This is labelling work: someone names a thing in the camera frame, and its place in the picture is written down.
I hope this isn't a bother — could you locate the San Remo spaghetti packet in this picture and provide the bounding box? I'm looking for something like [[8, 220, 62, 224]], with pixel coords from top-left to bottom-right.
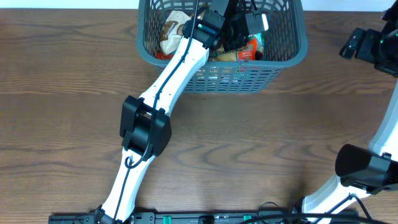
[[155, 39, 264, 62]]

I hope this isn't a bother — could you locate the teal white tissue pack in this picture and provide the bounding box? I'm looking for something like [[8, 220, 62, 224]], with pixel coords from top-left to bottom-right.
[[249, 33, 265, 60]]

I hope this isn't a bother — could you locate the cream brown snack bag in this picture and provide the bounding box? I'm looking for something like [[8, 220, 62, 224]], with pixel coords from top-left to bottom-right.
[[160, 11, 191, 55]]

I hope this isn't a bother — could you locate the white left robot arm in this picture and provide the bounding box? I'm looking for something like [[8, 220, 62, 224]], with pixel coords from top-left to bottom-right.
[[94, 1, 268, 223]]

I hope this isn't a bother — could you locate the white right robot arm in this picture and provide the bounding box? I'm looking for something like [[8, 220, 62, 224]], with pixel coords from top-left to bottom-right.
[[290, 11, 396, 195]]

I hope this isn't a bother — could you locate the grey plastic basket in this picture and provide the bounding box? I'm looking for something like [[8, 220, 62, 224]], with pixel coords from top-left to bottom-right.
[[137, 0, 308, 93]]

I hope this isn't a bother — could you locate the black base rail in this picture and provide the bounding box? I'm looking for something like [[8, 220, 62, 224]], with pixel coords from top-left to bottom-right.
[[48, 207, 287, 224]]

